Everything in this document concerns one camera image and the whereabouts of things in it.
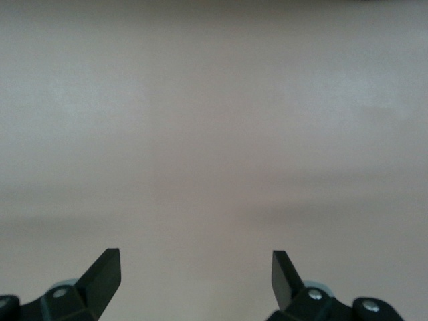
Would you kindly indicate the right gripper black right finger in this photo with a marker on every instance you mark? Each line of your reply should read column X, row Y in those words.
column 284, row 284

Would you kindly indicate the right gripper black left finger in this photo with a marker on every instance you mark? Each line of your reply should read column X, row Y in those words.
column 97, row 284

